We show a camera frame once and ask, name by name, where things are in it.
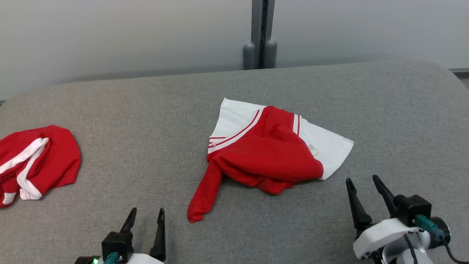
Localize red shorts with white stripes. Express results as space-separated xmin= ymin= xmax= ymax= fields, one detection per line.
xmin=0 ymin=125 xmax=81 ymax=209

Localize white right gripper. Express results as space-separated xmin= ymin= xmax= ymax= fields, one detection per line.
xmin=346 ymin=175 xmax=421 ymax=259

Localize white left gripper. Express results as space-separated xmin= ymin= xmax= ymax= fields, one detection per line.
xmin=120 ymin=208 xmax=166 ymax=264

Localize teal right camera cable plug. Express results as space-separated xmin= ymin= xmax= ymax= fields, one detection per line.
xmin=416 ymin=214 xmax=469 ymax=264

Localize red jersey with white sleeves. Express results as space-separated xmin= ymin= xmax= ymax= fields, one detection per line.
xmin=187 ymin=98 xmax=354 ymax=223

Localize grey cylinder post cap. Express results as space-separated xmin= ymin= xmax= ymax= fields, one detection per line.
xmin=264 ymin=40 xmax=278 ymax=69
xmin=243 ymin=43 xmax=256 ymax=70

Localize grey metal partition post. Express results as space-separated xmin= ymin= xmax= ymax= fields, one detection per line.
xmin=251 ymin=0 xmax=275 ymax=69

